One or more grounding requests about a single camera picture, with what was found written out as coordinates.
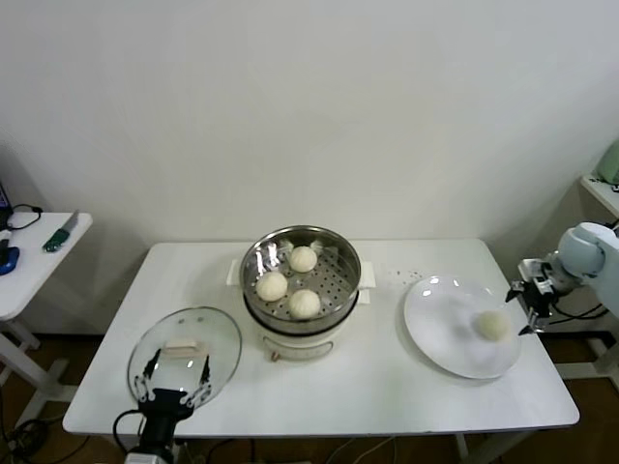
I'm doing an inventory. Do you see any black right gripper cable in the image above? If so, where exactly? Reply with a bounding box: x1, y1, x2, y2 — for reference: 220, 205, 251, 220
550, 299, 610, 320

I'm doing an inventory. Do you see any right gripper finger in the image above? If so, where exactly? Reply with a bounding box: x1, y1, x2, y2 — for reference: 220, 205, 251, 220
505, 280, 529, 304
517, 312, 545, 337

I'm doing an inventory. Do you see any dark laptop edge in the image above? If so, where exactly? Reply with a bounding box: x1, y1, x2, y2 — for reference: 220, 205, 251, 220
0, 178, 12, 228

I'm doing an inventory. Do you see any perforated steel steamer basket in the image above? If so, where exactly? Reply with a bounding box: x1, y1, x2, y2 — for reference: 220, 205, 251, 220
240, 224, 364, 337

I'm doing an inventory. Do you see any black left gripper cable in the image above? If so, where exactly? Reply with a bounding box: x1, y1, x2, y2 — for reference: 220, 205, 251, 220
112, 408, 146, 449

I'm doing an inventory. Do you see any black floor cable tangle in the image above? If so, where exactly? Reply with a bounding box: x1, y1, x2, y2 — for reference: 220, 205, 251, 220
0, 418, 52, 464

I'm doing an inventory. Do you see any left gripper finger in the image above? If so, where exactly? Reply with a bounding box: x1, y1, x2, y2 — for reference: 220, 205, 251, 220
133, 347, 162, 402
186, 354, 213, 406

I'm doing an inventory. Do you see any white side table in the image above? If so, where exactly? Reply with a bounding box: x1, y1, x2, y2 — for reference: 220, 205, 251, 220
0, 211, 94, 429

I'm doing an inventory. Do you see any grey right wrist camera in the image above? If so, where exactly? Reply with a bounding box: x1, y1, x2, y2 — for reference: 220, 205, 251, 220
517, 258, 553, 286

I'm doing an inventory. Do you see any round white plate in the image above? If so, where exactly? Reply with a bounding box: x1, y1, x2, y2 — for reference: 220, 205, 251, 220
403, 275, 523, 380

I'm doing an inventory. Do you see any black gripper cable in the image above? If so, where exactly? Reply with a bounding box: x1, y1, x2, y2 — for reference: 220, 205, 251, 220
550, 299, 610, 320
112, 408, 146, 449

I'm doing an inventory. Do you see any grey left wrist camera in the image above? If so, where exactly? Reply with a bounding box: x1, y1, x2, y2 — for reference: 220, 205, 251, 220
126, 449, 175, 464

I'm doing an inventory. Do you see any blue computer mouse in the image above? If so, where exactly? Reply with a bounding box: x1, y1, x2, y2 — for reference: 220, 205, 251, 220
0, 245, 21, 276

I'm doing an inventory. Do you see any thin black looped cable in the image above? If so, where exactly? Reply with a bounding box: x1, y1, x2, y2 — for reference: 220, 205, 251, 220
7, 202, 44, 231

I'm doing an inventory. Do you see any white shelf table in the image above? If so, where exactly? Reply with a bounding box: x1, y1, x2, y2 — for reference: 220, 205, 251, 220
579, 174, 619, 218

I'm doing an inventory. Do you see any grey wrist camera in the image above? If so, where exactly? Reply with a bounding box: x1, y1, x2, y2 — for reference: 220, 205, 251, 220
126, 449, 175, 464
517, 258, 553, 286

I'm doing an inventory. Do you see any pale green appliance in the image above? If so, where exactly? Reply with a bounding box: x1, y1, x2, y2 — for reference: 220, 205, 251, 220
593, 144, 619, 185

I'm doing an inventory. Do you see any green handled knife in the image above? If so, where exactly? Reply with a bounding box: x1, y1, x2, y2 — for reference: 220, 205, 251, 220
42, 208, 80, 252

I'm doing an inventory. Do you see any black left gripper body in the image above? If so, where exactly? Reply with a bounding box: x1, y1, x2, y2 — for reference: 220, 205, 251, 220
137, 387, 195, 452

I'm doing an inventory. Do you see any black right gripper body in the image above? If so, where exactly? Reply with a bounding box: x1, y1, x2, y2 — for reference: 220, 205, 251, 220
520, 280, 555, 318

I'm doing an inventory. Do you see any round glass pot lid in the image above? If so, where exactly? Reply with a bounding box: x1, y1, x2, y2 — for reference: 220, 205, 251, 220
127, 305, 243, 403

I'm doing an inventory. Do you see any white electric cooker base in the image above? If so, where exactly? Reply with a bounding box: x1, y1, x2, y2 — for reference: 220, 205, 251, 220
226, 258, 378, 363

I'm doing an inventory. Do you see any white steamed baozi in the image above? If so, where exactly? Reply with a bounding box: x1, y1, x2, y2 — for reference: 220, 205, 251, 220
472, 310, 513, 342
255, 271, 289, 303
288, 245, 319, 274
288, 288, 322, 320

